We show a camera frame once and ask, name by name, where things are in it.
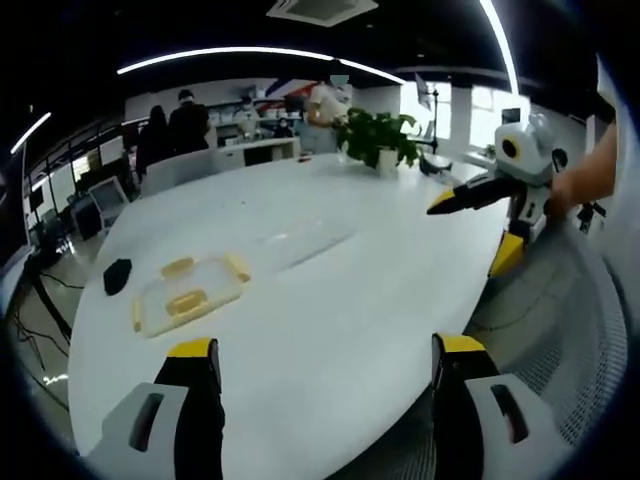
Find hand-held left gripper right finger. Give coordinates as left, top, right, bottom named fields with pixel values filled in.
left=430, top=332, right=559, bottom=480

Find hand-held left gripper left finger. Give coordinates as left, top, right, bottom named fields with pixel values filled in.
left=87, top=338, right=226, bottom=480

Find clear container lid yellow latches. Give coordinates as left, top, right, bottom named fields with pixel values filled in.
left=131, top=252, right=252, bottom=341

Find clear plastic food container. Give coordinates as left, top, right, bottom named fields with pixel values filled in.
left=252, top=210, right=359, bottom=274

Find person's right hand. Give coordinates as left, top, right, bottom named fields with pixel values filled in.
left=545, top=168, right=584, bottom=219

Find black object on table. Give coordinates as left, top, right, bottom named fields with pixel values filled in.
left=418, top=151, right=455, bottom=177

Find black stand with flag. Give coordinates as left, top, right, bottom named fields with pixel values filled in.
left=413, top=71, right=443, bottom=155

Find person's white shirt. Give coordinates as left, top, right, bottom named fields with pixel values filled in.
left=595, top=52, right=640, bottom=301

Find grey mesh office chair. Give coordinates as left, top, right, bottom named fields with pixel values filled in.
left=462, top=214, right=632, bottom=451

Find green potted plant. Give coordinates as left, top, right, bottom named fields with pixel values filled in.
left=334, top=106, right=422, bottom=177

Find small black cloth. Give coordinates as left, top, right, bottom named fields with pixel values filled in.
left=102, top=257, right=133, bottom=297

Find white counter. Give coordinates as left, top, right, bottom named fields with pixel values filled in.
left=218, top=135, right=302, bottom=167

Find white monitor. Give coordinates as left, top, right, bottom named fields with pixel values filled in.
left=88, top=179, right=130, bottom=230

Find white chair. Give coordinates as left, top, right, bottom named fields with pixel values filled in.
left=140, top=148, right=225, bottom=199

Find ceiling air vent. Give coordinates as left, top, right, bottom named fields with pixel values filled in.
left=265, top=0, right=380, bottom=27

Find long ceiling light strip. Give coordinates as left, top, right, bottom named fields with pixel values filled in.
left=116, top=46, right=407, bottom=85

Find short ceiling light strip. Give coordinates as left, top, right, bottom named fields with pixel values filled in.
left=9, top=111, right=53, bottom=155

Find black cable plug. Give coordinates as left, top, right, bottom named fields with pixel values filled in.
left=574, top=199, right=609, bottom=234

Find black floor cables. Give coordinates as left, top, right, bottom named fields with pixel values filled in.
left=13, top=257, right=87, bottom=354

